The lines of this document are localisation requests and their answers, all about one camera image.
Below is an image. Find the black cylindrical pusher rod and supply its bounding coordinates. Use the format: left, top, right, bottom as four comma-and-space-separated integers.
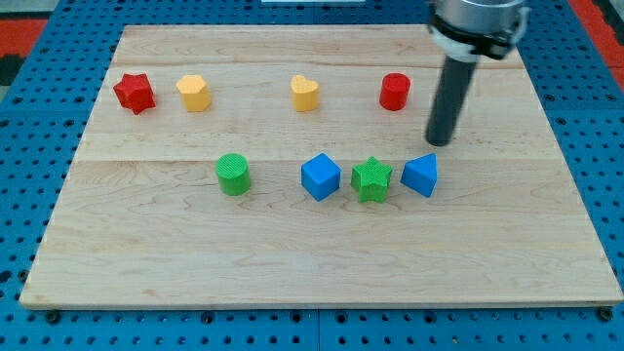
425, 57, 477, 146

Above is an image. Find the blue triangle block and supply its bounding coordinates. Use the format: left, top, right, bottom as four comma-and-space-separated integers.
400, 153, 438, 198

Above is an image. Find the green star block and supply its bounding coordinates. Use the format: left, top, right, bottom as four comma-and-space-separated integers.
350, 157, 393, 203

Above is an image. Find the red star block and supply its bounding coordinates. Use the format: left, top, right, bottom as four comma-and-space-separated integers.
113, 73, 156, 115

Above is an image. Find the red cylinder block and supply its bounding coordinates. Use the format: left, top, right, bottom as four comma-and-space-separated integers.
379, 72, 411, 111

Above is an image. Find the yellow heart block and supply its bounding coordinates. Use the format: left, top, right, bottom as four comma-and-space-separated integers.
291, 75, 320, 112

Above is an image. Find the blue cube block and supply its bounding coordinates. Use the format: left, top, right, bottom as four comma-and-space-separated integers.
300, 153, 341, 202

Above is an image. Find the green cylinder block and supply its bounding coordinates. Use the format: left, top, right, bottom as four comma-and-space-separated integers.
215, 153, 252, 196

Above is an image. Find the wooden board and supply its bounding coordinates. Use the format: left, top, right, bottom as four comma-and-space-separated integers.
20, 24, 623, 310

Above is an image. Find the yellow hexagon block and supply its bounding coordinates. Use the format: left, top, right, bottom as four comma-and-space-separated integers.
175, 74, 212, 112

